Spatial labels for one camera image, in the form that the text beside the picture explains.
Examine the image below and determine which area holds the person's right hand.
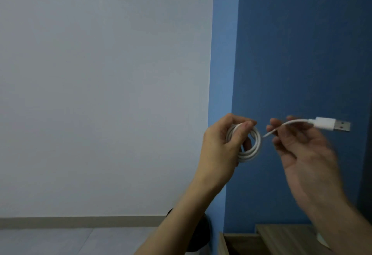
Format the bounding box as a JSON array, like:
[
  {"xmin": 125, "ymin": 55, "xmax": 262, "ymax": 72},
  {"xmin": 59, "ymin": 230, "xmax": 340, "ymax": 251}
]
[{"xmin": 266, "ymin": 115, "xmax": 348, "ymax": 220}]

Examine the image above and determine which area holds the black trash bin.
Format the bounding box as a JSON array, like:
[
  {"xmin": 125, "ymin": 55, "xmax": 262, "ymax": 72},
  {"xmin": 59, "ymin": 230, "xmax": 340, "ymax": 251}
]
[{"xmin": 166, "ymin": 208, "xmax": 212, "ymax": 253}]

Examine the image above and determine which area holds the person's left hand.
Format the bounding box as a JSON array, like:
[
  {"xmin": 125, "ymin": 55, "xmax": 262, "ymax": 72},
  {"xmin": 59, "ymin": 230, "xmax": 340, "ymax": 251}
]
[{"xmin": 193, "ymin": 113, "xmax": 258, "ymax": 194}]

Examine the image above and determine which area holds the wooden drawer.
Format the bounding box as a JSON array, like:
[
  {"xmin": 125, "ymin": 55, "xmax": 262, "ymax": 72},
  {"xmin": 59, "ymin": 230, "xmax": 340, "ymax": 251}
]
[{"xmin": 218, "ymin": 231, "xmax": 271, "ymax": 255}]

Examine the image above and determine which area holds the person's left forearm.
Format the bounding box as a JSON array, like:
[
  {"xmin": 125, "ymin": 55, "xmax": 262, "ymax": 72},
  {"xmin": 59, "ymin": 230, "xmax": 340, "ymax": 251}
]
[{"xmin": 133, "ymin": 179, "xmax": 227, "ymax": 255}]

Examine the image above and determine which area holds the white charging cable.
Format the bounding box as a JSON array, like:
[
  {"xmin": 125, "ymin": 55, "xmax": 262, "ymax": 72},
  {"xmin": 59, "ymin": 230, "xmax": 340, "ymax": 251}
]
[{"xmin": 226, "ymin": 117, "xmax": 351, "ymax": 163}]

